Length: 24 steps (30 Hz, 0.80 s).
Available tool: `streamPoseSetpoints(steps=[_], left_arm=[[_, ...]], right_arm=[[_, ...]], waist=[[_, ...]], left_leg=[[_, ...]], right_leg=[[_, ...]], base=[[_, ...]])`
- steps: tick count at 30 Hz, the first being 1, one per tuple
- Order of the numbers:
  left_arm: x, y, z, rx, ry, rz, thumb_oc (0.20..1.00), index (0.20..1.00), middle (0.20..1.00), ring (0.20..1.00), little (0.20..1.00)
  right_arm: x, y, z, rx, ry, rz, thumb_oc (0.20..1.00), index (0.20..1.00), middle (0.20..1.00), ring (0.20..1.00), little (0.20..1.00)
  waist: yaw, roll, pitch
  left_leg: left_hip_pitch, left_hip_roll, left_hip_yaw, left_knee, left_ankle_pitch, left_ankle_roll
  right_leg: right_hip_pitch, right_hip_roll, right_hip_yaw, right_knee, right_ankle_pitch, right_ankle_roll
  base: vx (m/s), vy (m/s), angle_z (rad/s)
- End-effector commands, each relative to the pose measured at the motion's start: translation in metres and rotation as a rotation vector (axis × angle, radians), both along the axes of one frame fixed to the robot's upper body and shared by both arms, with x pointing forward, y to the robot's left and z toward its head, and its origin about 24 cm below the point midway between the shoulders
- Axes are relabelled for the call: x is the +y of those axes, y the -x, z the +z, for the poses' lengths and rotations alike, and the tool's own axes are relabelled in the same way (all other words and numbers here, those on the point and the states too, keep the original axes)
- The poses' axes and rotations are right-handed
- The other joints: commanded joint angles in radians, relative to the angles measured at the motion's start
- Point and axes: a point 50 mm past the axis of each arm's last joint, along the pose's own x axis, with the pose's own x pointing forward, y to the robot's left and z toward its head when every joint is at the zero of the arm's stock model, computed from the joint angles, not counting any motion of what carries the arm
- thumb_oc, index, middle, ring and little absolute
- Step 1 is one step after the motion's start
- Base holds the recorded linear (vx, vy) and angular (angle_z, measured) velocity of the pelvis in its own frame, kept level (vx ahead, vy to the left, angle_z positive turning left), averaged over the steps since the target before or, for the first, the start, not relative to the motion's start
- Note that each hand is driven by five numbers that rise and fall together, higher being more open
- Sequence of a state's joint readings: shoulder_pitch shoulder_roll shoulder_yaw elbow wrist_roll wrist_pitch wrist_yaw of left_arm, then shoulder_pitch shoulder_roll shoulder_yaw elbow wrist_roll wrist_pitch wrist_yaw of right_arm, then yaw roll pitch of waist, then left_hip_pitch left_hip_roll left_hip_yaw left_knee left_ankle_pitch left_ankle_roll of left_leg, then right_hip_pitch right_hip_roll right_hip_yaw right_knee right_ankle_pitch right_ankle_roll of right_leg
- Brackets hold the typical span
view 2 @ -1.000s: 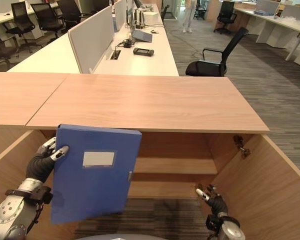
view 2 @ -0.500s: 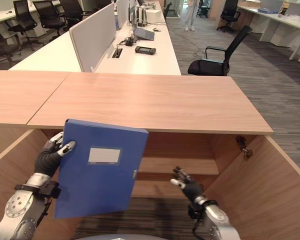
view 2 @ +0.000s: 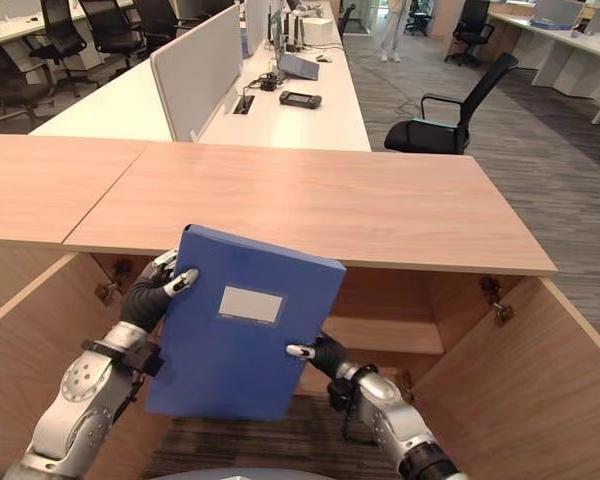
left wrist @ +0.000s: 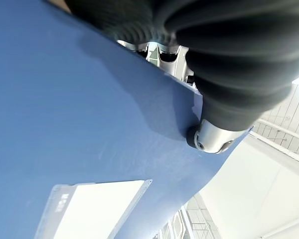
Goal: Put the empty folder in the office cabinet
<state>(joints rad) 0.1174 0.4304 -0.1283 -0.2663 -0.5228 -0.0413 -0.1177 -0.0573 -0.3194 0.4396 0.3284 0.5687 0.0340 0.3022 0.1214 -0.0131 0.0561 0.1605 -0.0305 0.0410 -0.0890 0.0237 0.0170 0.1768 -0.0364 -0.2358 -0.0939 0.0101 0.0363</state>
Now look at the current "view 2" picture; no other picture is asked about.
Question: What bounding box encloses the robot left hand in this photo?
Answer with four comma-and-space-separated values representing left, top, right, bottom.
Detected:
120, 248, 202, 333

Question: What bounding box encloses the neighbouring wooden cabinet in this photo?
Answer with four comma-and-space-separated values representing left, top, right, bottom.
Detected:
0, 133, 149, 321

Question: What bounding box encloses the white box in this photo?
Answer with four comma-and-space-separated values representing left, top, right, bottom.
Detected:
299, 16, 337, 49

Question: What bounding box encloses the grey desk divider panel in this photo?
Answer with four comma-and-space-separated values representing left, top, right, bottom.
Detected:
149, 4, 244, 143
244, 0, 287, 57

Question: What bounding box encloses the white office desk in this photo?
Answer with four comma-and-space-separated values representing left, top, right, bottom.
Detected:
486, 0, 600, 126

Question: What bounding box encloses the person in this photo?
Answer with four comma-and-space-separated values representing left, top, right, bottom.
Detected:
379, 0, 407, 64

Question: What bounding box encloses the long white desk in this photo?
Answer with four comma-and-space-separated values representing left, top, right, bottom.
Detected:
28, 0, 373, 153

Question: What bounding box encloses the wooden office cabinet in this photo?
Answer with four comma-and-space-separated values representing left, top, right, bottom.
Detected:
62, 141, 559, 401

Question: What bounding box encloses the wooden cabinet door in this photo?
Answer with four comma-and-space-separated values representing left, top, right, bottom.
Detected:
411, 277, 600, 480
0, 252, 174, 480

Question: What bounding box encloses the wooden cabinet shelf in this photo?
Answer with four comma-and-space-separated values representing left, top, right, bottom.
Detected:
323, 315, 446, 357

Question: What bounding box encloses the blue file folder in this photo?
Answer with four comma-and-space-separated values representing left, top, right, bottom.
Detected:
144, 224, 348, 422

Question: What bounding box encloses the metal door hinge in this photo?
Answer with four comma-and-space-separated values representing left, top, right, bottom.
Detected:
95, 258, 134, 303
394, 368, 417, 404
479, 277, 516, 327

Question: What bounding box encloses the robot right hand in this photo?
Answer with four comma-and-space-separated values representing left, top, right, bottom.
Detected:
285, 332, 352, 382

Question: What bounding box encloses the floor cable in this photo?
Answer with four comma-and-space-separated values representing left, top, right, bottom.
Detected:
352, 48, 429, 122

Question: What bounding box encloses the black office chair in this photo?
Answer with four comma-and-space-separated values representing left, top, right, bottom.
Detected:
133, 0, 207, 47
403, 0, 434, 37
444, 0, 497, 67
78, 0, 147, 71
26, 0, 100, 97
0, 28, 57, 129
383, 52, 520, 156

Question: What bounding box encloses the black handheld controller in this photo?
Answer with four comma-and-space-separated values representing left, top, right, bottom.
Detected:
278, 90, 324, 109

